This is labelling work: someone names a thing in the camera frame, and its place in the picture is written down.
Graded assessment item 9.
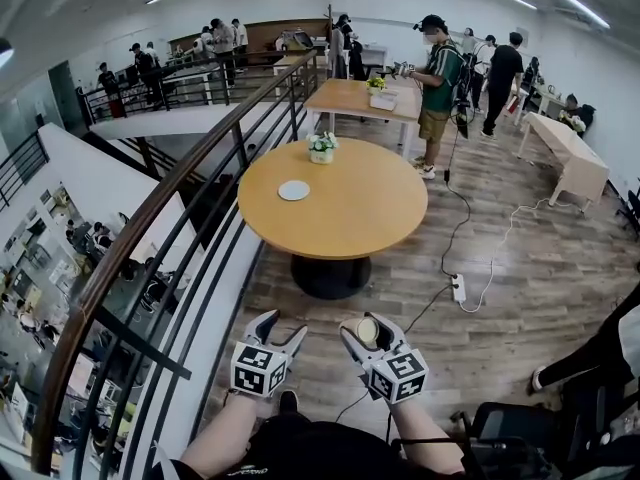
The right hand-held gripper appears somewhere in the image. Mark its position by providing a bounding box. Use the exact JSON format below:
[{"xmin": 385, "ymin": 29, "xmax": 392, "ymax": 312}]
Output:
[{"xmin": 339, "ymin": 311, "xmax": 430, "ymax": 406}]

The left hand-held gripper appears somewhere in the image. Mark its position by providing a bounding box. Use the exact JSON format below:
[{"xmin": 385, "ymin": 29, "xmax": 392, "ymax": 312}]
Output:
[{"xmin": 230, "ymin": 309, "xmax": 309, "ymax": 400}]

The beige cup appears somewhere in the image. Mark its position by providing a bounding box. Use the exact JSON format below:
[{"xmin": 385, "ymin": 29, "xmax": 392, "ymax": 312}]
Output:
[{"xmin": 348, "ymin": 316, "xmax": 384, "ymax": 348}]

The white round dish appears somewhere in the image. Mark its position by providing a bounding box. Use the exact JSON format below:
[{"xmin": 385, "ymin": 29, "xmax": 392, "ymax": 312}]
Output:
[{"xmin": 277, "ymin": 179, "xmax": 312, "ymax": 202}]

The person's right forearm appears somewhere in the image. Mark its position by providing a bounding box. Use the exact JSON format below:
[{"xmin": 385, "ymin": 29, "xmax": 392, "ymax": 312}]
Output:
[{"xmin": 389, "ymin": 398, "xmax": 467, "ymax": 475}]

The person's left forearm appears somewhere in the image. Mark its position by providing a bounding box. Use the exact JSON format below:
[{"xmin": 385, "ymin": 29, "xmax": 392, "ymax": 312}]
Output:
[{"xmin": 178, "ymin": 392, "xmax": 274, "ymax": 480}]

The person's black shirt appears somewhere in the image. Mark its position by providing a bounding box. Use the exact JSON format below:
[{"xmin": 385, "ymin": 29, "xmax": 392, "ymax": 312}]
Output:
[{"xmin": 149, "ymin": 411, "xmax": 469, "ymax": 480}]

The round wooden table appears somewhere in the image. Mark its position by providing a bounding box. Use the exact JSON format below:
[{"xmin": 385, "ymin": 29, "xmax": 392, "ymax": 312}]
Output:
[{"xmin": 236, "ymin": 136, "xmax": 430, "ymax": 301}]

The black metal railing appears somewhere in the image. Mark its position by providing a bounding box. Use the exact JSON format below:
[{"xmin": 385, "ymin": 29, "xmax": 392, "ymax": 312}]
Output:
[{"xmin": 29, "ymin": 49, "xmax": 321, "ymax": 477}]

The black office chair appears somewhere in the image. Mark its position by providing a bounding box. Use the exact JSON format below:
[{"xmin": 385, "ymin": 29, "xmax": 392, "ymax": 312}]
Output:
[{"xmin": 452, "ymin": 382, "xmax": 640, "ymax": 480}]

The white flower pot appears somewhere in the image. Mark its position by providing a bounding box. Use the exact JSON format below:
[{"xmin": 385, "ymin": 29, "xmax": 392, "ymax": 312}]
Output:
[{"xmin": 305, "ymin": 131, "xmax": 340, "ymax": 165}]

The white box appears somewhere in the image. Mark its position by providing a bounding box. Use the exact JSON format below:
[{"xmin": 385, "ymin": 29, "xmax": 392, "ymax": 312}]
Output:
[{"xmin": 368, "ymin": 90, "xmax": 401, "ymax": 110}]

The rectangular wooden table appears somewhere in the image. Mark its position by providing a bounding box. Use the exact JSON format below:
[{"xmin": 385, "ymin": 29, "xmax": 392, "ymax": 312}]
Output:
[{"xmin": 303, "ymin": 78, "xmax": 424, "ymax": 160}]

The long white desk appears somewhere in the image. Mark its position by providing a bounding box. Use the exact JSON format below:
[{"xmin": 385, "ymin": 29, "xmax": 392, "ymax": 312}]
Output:
[{"xmin": 514, "ymin": 111, "xmax": 611, "ymax": 214}]

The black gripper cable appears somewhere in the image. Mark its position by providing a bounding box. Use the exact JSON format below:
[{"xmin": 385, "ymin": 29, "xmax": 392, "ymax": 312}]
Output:
[{"xmin": 333, "ymin": 282, "xmax": 457, "ymax": 425}]

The black floor cable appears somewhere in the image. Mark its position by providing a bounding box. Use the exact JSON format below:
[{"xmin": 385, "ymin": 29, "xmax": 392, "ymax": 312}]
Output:
[{"xmin": 439, "ymin": 117, "xmax": 474, "ymax": 277}]

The white floor cable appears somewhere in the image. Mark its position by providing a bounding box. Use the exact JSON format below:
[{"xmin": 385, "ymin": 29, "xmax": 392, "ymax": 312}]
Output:
[{"xmin": 458, "ymin": 196, "xmax": 557, "ymax": 315}]

